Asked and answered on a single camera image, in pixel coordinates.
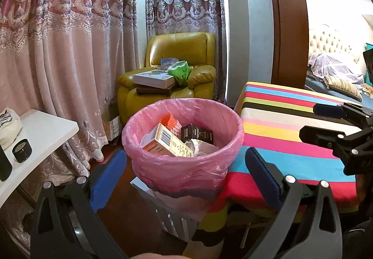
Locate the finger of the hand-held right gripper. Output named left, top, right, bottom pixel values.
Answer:
left=299, top=125, right=373, bottom=158
left=313, top=103, right=373, bottom=129

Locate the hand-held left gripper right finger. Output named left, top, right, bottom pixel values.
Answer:
left=245, top=147, right=343, bottom=259

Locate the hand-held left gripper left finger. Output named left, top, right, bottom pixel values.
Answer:
left=31, top=149, right=129, bottom=259

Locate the pink bag-lined bin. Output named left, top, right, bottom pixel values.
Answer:
left=122, top=98, right=245, bottom=198

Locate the white paper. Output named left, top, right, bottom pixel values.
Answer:
left=186, top=139, right=220, bottom=158

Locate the cream orange carton box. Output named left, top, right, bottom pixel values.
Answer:
left=140, top=123, right=194, bottom=158

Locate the black small box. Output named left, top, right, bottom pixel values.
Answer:
left=181, top=124, right=214, bottom=144

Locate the person's left hand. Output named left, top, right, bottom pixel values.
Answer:
left=131, top=253, right=165, bottom=259

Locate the striped pillow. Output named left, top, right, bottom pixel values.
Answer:
left=323, top=75, right=363, bottom=101

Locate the cardboard box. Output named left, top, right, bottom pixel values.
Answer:
left=102, top=104, right=123, bottom=141

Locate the cream tufted headboard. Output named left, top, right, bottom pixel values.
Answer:
left=309, top=28, right=360, bottom=64

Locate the white side table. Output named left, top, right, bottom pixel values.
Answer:
left=0, top=109, right=79, bottom=204

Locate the black round jar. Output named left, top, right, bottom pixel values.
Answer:
left=12, top=139, right=32, bottom=163

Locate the brown flat box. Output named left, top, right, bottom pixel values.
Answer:
left=136, top=85, right=175, bottom=96

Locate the black tall object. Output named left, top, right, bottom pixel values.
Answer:
left=0, top=147, right=13, bottom=182

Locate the white flat box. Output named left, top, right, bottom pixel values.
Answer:
left=133, top=70, right=177, bottom=89

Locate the cream patterned pouch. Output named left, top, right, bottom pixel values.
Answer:
left=0, top=107, right=23, bottom=150

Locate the green plastic bag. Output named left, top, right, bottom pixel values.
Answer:
left=167, top=61, right=191, bottom=86

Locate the blue white packet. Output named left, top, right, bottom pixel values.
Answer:
left=160, top=58, right=179, bottom=70

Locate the yellow leather armchair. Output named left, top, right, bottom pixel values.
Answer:
left=117, top=32, right=217, bottom=125

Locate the brown wooden door frame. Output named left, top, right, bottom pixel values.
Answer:
left=268, top=0, right=309, bottom=82

